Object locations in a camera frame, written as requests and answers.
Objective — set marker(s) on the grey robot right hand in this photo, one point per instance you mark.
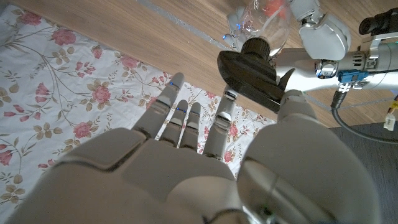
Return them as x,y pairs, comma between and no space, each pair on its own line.
186,174

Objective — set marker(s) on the red spiky stress ball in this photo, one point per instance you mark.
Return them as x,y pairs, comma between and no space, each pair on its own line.
273,7

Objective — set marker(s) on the floral backdrop cloth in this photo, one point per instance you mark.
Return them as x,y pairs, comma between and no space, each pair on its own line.
77,93

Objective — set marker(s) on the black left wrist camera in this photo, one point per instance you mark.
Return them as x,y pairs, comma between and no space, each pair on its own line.
379,21

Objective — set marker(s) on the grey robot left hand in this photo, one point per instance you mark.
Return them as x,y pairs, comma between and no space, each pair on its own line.
311,71

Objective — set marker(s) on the black pump head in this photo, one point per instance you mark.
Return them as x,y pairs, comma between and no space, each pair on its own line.
248,74

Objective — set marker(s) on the clear plastic dispenser bottle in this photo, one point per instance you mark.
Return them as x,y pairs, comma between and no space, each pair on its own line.
273,31

